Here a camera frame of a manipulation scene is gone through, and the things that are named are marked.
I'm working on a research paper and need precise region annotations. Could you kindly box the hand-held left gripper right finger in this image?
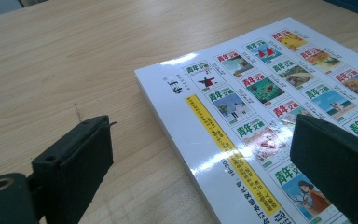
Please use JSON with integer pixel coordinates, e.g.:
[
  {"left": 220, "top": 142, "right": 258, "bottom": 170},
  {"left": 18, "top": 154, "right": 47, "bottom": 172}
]
[{"left": 289, "top": 113, "right": 358, "bottom": 224}]

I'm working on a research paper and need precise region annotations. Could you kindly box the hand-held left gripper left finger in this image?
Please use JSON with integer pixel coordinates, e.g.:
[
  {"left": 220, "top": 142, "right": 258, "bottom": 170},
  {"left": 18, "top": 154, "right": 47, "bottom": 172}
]
[{"left": 31, "top": 115, "right": 115, "bottom": 224}]

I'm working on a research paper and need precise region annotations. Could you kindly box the white cover magazine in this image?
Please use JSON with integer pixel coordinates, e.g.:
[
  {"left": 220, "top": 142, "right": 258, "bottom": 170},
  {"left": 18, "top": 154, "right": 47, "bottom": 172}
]
[{"left": 133, "top": 17, "right": 358, "bottom": 224}]

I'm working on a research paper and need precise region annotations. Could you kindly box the blue file rack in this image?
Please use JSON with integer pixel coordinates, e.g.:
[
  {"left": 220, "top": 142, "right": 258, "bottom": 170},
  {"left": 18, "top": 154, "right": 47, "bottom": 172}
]
[{"left": 323, "top": 0, "right": 358, "bottom": 17}]

